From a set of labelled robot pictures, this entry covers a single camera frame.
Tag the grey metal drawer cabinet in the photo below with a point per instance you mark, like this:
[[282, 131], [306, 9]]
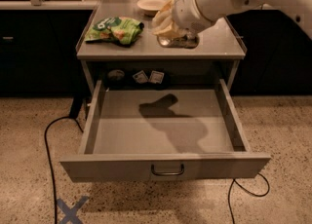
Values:
[[212, 63]]

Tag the silver blue redbull can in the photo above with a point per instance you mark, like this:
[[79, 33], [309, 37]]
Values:
[[186, 42]]

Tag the white tag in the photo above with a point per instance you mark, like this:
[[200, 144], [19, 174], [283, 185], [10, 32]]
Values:
[[156, 77], [140, 77]]

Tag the green chip bag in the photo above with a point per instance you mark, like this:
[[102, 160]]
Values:
[[119, 30]]

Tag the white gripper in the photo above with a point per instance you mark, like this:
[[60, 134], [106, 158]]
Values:
[[189, 6]]

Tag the black round device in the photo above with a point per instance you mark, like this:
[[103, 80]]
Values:
[[115, 77]]

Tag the cream ceramic bowl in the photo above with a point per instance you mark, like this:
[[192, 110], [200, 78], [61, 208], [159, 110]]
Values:
[[150, 7]]

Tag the blue tape cross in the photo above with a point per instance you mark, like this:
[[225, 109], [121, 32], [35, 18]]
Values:
[[70, 213]]

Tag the white tag right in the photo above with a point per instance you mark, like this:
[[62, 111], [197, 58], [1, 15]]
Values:
[[156, 77]]

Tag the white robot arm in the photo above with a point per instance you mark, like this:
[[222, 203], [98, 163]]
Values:
[[300, 11]]

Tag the open grey top drawer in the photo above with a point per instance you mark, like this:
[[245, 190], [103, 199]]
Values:
[[128, 131]]

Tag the dark metal drawer handle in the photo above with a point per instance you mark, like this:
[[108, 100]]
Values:
[[167, 171]]

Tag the white tag left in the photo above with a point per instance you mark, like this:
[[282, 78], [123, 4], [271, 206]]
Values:
[[140, 77]]

